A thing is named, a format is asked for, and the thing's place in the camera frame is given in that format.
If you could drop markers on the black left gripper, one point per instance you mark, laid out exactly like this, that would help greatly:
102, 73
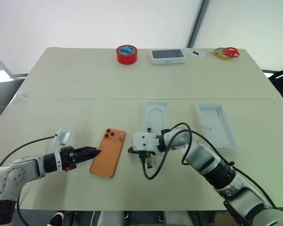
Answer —
68, 157

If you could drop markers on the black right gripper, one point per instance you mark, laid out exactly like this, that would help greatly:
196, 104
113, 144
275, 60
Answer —
147, 160

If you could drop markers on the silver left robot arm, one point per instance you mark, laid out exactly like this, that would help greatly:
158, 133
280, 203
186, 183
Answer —
14, 174

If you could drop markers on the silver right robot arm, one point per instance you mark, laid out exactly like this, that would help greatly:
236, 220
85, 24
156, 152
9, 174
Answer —
200, 153

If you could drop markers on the white phone box base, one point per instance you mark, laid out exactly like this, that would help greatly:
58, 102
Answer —
156, 116

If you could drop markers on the white phone box lid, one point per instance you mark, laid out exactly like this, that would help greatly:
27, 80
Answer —
218, 127

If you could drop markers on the closed white phone box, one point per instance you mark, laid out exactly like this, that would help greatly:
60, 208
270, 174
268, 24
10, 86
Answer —
168, 56

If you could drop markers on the brown cardboard box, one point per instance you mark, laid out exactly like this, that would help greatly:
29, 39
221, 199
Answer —
220, 220

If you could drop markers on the orange smartphone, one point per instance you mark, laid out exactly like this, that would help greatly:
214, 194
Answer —
107, 154

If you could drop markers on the pale grey rounded shape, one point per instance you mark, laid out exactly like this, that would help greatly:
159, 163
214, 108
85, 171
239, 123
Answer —
108, 219

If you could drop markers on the black and white shoe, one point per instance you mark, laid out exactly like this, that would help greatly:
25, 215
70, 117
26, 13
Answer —
56, 219

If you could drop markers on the red tape roll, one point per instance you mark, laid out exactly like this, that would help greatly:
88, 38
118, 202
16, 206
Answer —
126, 55

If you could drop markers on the small black item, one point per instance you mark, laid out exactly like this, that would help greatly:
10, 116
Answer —
196, 52

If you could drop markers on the yellow tape roll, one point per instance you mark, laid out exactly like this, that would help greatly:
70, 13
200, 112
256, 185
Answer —
220, 56

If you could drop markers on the red scissors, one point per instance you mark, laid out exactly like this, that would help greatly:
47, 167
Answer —
233, 53

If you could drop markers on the grey metal pole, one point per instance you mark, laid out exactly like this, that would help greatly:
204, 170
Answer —
198, 22

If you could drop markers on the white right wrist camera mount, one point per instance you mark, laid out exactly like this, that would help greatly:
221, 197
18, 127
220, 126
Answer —
143, 142

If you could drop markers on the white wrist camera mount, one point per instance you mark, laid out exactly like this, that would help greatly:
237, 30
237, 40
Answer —
143, 142
59, 139

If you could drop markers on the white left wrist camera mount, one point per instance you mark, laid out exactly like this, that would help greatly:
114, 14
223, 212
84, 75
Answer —
59, 139

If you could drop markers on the grey window frame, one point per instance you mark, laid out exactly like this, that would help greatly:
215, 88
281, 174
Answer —
1, 64

